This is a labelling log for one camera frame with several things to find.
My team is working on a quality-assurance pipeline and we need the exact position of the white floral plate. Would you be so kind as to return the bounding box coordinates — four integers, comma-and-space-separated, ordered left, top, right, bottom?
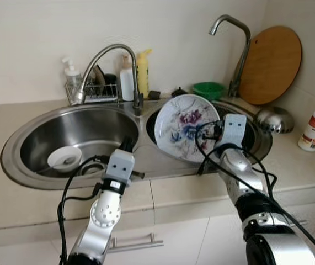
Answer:
154, 94, 222, 163

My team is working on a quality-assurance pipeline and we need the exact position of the white kitchen cabinet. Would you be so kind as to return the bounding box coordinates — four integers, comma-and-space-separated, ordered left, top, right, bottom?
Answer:
0, 218, 315, 265

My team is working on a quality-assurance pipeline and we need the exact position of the stainless steel double sink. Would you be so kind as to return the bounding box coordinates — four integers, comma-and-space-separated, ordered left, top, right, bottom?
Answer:
0, 98, 274, 191

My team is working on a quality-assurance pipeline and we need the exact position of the green plastic bowl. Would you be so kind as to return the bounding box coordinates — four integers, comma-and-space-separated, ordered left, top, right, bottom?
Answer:
192, 82, 226, 101

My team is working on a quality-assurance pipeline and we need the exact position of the black sink stopper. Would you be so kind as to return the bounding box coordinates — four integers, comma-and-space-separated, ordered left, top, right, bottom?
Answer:
171, 87, 188, 97

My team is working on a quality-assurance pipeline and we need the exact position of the white plastic bottle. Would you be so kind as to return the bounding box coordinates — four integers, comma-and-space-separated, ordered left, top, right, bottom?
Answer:
120, 54, 135, 102

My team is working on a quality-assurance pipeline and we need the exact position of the chrome flexible gooseneck faucet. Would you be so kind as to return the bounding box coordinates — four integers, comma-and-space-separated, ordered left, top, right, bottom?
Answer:
72, 43, 145, 115

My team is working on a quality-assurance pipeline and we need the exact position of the black cup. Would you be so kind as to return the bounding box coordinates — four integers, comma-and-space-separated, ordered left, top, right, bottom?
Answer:
104, 73, 118, 96

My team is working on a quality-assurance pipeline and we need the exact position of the steel wool scrubber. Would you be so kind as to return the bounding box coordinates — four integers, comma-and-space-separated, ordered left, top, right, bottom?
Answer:
86, 77, 102, 96

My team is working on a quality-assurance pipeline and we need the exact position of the small white bowl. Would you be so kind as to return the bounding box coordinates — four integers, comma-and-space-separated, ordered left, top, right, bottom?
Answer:
47, 146, 83, 172

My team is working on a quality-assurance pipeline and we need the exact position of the yellow detergent bottle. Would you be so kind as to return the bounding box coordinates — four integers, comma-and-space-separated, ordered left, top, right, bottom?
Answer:
136, 49, 152, 99

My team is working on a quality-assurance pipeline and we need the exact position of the tall steel swivel faucet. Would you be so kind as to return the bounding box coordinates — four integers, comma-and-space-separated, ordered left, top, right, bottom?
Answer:
209, 14, 252, 98

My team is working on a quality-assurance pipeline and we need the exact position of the clear soap pump dispenser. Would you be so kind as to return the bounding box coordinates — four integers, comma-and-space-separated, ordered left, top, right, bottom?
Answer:
62, 57, 82, 92

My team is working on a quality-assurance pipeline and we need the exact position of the round wooden cutting board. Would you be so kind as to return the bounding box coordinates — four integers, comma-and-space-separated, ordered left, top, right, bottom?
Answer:
239, 25, 303, 105

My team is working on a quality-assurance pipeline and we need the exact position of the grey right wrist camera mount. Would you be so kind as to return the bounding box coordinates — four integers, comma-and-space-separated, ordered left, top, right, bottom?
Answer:
222, 114, 248, 149

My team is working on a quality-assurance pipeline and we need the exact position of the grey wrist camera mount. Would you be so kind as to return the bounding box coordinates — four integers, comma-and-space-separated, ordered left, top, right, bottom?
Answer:
103, 149, 136, 186
222, 114, 248, 149

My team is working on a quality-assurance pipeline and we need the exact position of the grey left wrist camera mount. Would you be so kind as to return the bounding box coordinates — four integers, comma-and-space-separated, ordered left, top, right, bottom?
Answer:
103, 149, 136, 186

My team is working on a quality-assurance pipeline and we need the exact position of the metal wire sink rack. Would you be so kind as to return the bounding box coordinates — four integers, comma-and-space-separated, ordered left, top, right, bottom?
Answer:
65, 82, 119, 104

